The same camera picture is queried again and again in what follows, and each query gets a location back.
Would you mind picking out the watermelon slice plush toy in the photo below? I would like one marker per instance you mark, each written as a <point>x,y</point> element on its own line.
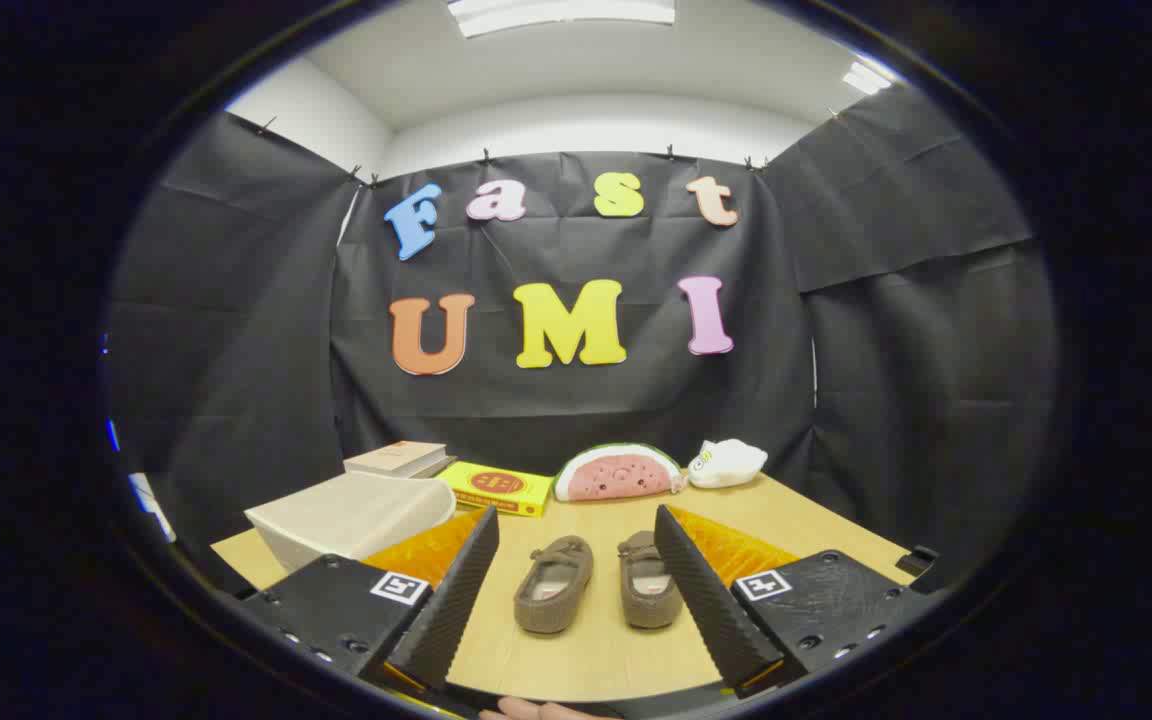
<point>616,475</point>

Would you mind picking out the row of black cloth clips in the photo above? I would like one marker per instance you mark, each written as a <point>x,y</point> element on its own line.
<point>485,157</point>

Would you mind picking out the long ceiling light panel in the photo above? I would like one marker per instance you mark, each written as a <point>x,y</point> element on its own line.
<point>561,12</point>

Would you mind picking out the yellow book with red circle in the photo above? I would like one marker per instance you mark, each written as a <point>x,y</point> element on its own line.
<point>496,485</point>

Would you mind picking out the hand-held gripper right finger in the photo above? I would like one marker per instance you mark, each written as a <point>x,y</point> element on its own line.
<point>711,610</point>

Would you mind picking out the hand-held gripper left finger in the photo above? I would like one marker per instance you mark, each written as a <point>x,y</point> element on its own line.
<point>456,600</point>

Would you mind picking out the beige paperback book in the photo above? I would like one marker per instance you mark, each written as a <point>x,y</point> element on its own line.
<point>394,456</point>

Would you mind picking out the small ceiling light panel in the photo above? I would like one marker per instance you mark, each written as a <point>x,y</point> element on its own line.
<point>866,78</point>

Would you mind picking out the white plush toy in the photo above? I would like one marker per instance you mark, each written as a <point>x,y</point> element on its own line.
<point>726,463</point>

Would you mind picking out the black backdrop cloth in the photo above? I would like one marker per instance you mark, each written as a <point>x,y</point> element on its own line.
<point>236,350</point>

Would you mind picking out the brown fuzzy shoe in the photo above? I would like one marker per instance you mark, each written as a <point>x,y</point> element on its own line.
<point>648,585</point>
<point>553,585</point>

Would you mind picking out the grey paperback book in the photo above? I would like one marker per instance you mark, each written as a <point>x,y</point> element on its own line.
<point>439,466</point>

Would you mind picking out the cream fabric storage box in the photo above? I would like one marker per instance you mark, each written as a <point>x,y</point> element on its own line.
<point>346,515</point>

